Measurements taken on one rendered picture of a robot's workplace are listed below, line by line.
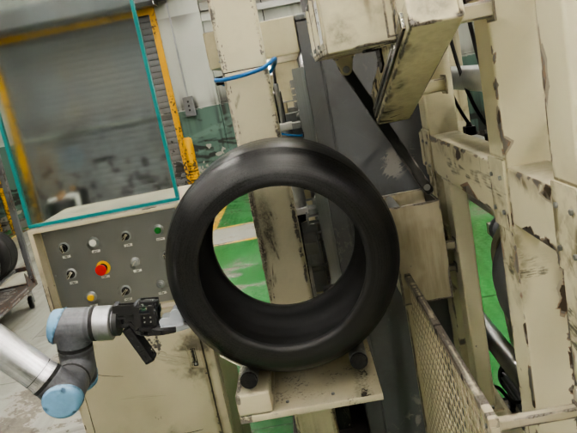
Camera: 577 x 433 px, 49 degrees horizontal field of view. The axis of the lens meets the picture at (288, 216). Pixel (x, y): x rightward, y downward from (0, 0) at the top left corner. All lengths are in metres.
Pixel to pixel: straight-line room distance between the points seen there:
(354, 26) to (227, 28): 0.68
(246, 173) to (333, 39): 0.40
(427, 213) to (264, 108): 0.55
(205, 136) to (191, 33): 1.66
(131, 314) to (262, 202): 0.50
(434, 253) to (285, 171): 0.61
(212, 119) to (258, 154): 9.28
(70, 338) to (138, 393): 0.82
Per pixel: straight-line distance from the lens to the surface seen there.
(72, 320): 1.72
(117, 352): 2.45
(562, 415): 1.22
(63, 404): 1.66
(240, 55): 1.84
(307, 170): 1.45
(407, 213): 1.83
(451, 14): 1.14
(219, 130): 10.75
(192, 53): 10.78
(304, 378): 1.81
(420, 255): 1.87
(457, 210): 1.88
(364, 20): 1.22
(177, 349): 2.40
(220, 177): 1.48
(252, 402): 1.67
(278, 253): 1.90
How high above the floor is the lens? 1.61
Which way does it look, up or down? 12 degrees down
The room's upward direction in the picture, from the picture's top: 11 degrees counter-clockwise
